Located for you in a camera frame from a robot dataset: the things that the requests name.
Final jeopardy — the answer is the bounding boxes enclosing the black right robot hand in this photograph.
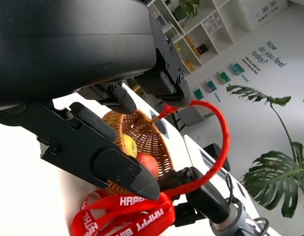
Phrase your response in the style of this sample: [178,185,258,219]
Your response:
[156,166,230,227]

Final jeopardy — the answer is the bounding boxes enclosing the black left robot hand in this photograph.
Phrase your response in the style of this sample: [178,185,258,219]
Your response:
[0,0,192,201]

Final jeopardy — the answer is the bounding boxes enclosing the red apple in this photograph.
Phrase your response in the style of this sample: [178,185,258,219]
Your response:
[136,152,159,180]

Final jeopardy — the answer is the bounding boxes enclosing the wicker basket with red handle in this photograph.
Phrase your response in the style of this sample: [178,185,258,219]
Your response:
[101,99,231,201]

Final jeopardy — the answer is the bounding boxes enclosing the grey slotted desk inlay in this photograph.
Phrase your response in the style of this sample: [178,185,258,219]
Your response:
[199,150,216,172]

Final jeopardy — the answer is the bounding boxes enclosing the black floor box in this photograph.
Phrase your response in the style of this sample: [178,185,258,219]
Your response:
[203,143,232,173]

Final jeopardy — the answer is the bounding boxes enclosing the white desk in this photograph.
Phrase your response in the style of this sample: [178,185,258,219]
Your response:
[183,134,290,236]

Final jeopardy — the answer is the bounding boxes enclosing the red printed ribbon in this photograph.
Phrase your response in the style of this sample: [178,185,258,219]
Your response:
[72,190,176,236]

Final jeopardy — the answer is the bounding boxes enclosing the monstera plant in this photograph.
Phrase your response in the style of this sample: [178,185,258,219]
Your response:
[225,85,304,219]

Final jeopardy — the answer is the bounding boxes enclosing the beige upholstered chair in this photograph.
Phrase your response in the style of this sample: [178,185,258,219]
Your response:
[170,105,207,131]

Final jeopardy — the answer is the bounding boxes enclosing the green pear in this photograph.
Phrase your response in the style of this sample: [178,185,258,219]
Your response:
[122,134,138,159]

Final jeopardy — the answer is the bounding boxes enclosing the small potted shelf plant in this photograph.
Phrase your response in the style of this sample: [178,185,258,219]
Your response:
[173,0,201,27]

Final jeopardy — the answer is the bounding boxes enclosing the white cubby shelf unit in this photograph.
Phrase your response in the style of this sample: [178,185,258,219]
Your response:
[146,0,251,74]

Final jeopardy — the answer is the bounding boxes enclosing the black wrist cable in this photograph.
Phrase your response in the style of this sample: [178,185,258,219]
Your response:
[225,172,270,236]

